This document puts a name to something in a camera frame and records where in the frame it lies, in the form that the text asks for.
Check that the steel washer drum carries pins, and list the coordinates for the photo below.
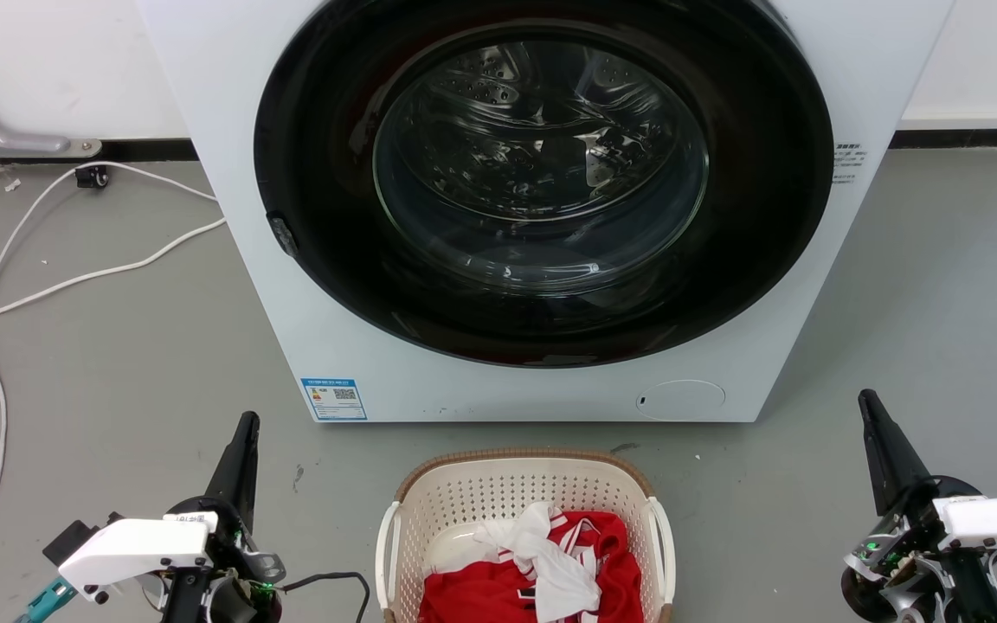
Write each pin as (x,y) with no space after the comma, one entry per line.
(542,156)

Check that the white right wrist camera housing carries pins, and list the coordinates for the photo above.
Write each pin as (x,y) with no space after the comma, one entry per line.
(996,519)

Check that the small black text sticker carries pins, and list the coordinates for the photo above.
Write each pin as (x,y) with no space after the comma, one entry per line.
(847,163)

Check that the small black caster wheel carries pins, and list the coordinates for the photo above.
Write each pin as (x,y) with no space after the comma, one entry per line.
(93,177)

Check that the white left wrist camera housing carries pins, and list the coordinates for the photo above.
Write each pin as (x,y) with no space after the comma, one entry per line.
(131,549)

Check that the blue energy label sticker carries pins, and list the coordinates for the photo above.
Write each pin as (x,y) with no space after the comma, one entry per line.
(334,399)

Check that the black round washer door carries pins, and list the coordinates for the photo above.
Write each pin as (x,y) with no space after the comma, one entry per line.
(334,225)

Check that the cream plastic laundry basket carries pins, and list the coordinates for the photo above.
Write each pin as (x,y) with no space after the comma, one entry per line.
(464,497)

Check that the red garment with white stripes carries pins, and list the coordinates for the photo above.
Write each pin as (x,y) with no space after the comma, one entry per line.
(481,597)

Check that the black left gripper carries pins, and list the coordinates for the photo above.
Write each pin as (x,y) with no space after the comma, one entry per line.
(230,554)

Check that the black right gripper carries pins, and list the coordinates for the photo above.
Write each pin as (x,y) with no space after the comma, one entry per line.
(905,554)

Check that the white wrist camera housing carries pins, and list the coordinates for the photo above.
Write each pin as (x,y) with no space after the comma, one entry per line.
(996,519)
(131,549)

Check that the white front-load washing machine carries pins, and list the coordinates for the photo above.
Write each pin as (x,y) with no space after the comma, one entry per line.
(230,130)

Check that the round white filter cover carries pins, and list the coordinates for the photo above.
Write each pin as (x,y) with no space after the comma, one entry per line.
(680,400)

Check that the white cloth garment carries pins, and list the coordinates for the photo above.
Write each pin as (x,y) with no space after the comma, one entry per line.
(563,580)

